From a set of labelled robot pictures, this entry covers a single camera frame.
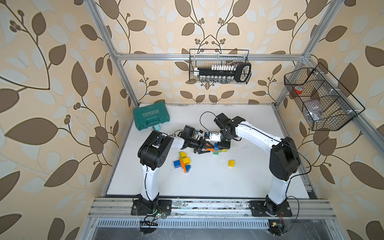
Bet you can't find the clear plastic bag in basket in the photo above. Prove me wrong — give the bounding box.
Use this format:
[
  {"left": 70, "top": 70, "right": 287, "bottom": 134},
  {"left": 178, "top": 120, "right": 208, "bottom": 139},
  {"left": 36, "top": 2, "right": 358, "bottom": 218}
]
[{"left": 304, "top": 100, "right": 324, "bottom": 121}]

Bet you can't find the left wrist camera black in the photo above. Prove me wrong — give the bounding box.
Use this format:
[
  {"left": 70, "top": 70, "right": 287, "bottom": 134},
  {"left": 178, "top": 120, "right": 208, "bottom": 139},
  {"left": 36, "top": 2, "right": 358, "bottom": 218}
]
[{"left": 180, "top": 125, "right": 196, "bottom": 140}]

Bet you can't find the back wall wire basket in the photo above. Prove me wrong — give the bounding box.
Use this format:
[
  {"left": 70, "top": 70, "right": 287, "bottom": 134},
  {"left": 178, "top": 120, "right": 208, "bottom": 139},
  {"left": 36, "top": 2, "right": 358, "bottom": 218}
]
[{"left": 189, "top": 49, "right": 252, "bottom": 85}]

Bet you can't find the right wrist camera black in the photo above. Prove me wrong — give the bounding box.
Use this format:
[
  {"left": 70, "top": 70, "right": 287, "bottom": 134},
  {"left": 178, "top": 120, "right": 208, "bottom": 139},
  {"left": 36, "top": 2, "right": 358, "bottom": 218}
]
[{"left": 214, "top": 113, "right": 230, "bottom": 129}]

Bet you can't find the green plastic tool case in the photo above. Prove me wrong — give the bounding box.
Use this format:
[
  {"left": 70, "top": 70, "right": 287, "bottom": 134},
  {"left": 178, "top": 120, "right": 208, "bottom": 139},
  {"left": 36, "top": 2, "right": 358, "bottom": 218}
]
[{"left": 133, "top": 102, "right": 170, "bottom": 131}]

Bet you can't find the orange lego brick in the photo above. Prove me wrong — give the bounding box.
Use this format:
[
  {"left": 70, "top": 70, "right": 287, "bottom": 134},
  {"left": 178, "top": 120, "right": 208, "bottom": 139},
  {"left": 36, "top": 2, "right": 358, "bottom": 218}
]
[{"left": 179, "top": 157, "right": 187, "bottom": 174}]

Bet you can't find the red object in basket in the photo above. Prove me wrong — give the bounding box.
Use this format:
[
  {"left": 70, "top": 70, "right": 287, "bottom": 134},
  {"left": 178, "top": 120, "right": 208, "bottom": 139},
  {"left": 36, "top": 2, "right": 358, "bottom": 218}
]
[{"left": 293, "top": 86, "right": 304, "bottom": 95}]

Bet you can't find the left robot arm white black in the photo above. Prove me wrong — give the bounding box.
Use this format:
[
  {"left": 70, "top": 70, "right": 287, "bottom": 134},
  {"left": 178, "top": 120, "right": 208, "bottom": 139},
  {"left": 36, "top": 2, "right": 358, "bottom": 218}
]
[{"left": 138, "top": 128, "right": 214, "bottom": 208}]

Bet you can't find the small blue lego brick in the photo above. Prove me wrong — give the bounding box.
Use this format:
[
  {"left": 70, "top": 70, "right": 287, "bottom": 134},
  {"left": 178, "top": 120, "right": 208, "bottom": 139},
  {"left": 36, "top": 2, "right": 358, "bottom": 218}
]
[{"left": 174, "top": 160, "right": 181, "bottom": 169}]

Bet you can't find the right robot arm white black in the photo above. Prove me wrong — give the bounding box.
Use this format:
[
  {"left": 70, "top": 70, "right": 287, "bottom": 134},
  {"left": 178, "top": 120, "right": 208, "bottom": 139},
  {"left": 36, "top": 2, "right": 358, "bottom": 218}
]
[{"left": 214, "top": 113, "right": 301, "bottom": 207}]

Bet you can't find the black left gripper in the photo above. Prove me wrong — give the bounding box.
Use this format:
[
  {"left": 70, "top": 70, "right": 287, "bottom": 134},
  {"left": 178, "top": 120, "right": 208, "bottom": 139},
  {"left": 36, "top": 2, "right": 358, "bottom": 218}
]
[{"left": 187, "top": 137, "right": 214, "bottom": 154}]

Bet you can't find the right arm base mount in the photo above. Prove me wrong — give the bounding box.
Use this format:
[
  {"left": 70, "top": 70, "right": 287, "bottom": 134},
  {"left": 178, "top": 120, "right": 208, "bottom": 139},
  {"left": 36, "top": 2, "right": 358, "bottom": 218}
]
[{"left": 249, "top": 200, "right": 293, "bottom": 217}]

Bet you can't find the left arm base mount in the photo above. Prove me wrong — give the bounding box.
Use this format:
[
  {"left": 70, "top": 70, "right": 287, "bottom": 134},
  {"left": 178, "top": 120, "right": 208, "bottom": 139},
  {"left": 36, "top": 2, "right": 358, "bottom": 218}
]
[{"left": 131, "top": 199, "right": 172, "bottom": 218}]

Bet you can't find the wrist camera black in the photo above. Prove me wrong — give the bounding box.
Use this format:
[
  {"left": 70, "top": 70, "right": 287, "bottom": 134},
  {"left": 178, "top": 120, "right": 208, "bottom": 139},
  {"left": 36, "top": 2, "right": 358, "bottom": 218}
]
[
  {"left": 214, "top": 113, "right": 230, "bottom": 129},
  {"left": 180, "top": 125, "right": 196, "bottom": 140}
]

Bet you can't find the black white tool in basket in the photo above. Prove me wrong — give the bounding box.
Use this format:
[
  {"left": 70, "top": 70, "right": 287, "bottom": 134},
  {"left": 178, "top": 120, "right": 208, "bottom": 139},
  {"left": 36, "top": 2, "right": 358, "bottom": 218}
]
[{"left": 193, "top": 62, "right": 252, "bottom": 84}]

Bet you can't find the side wall wire basket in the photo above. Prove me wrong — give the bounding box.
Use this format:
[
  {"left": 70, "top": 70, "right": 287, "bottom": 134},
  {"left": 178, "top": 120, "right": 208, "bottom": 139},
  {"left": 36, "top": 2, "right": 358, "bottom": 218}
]
[{"left": 284, "top": 63, "right": 366, "bottom": 131}]

